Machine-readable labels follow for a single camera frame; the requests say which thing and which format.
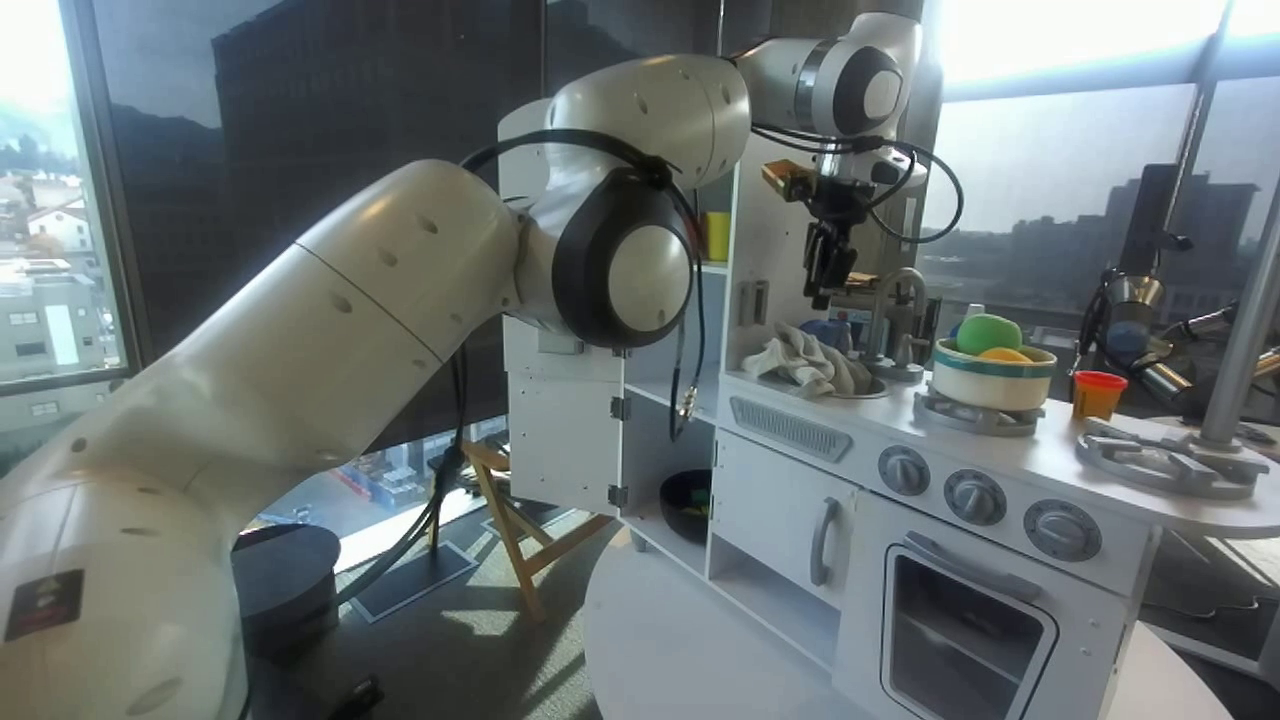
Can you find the white toy kitchen cabinet door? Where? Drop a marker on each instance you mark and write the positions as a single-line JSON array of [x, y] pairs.
[[562, 424]]

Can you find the grey metal pole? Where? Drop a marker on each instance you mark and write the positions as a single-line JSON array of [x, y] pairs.
[[1242, 334]]

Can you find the toy oven door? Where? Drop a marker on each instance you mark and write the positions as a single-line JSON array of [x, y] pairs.
[[963, 627]]

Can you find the yellow toy food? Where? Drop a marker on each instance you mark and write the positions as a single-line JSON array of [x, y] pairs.
[[1010, 357]]

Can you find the black bowl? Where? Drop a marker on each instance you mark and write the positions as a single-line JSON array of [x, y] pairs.
[[688, 505]]

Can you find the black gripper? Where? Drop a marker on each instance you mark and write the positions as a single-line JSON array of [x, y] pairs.
[[836, 226]]

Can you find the white toy kitchen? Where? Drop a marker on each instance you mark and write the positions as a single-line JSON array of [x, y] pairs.
[[800, 494]]

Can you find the dark round bin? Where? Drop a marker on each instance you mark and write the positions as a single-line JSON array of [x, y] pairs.
[[285, 586]]

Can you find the dark camera mount rig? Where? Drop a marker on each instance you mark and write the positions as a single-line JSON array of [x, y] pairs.
[[1125, 326]]

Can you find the wooden folding chair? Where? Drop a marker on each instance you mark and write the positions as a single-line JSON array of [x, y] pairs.
[[527, 532]]

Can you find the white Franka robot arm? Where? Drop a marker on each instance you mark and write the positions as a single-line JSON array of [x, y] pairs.
[[334, 362]]

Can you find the grey toy stove burner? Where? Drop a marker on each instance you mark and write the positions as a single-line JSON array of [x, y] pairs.
[[1174, 460], [980, 417]]

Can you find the white toy pot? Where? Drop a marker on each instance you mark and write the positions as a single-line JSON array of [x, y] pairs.
[[992, 386]]

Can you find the green toy vegetable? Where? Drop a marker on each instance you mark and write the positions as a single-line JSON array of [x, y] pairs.
[[989, 334]]

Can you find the grey oven knob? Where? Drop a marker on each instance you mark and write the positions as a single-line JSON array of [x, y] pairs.
[[972, 498], [905, 470], [1060, 529]]

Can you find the white cloth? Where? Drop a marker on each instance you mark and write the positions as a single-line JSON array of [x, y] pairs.
[[807, 362]]

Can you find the small orange toy cup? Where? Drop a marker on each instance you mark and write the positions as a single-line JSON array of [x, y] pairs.
[[1098, 393]]

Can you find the yellow plastic cup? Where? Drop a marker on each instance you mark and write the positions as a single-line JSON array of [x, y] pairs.
[[719, 236]]

